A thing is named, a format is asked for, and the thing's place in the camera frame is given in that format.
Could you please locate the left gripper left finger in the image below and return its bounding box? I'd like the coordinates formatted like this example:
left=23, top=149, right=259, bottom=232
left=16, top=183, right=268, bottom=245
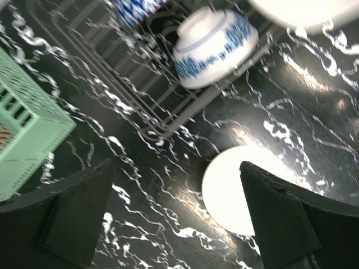
left=1, top=159, right=114, bottom=268

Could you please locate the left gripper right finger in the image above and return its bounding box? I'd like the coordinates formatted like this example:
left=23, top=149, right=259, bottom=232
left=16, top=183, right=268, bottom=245
left=240, top=161, right=358, bottom=268

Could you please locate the blue floral white bowl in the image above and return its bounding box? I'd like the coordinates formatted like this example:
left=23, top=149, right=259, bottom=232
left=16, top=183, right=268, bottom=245
left=173, top=6, right=259, bottom=90

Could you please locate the green patterned bowl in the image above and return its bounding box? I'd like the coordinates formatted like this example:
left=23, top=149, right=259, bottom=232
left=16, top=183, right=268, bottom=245
left=249, top=0, right=358, bottom=31

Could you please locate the green plastic file organizer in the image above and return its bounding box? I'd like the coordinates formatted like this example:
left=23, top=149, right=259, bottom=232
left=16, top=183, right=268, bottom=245
left=1, top=50, right=76, bottom=201

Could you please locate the black marble pattern mat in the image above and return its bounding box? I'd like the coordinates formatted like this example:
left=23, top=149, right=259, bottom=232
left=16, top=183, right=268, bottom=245
left=1, top=1, right=358, bottom=268

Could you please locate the blue zigzag pattern bowl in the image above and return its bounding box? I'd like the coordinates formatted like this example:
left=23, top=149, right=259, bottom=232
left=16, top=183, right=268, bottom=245
left=114, top=0, right=167, bottom=29

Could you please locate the wire dish rack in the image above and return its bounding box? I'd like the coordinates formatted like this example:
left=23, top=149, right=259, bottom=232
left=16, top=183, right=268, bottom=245
left=26, top=1, right=284, bottom=139

